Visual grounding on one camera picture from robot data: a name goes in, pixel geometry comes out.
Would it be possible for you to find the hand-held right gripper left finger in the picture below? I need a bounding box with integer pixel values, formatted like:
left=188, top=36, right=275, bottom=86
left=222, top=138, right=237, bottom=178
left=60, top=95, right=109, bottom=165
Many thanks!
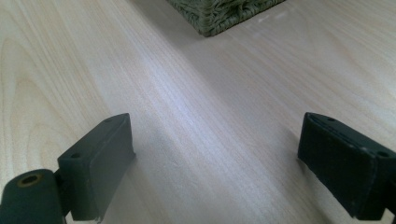
left=57, top=112, right=136, bottom=222

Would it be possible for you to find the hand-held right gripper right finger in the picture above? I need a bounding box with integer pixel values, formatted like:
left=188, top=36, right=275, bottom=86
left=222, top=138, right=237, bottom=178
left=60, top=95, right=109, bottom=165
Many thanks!
left=297, top=112, right=396, bottom=221

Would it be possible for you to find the green woven basket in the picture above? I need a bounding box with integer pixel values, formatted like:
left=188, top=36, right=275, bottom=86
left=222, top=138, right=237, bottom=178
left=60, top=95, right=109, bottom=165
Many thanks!
left=165, top=0, right=287, bottom=38

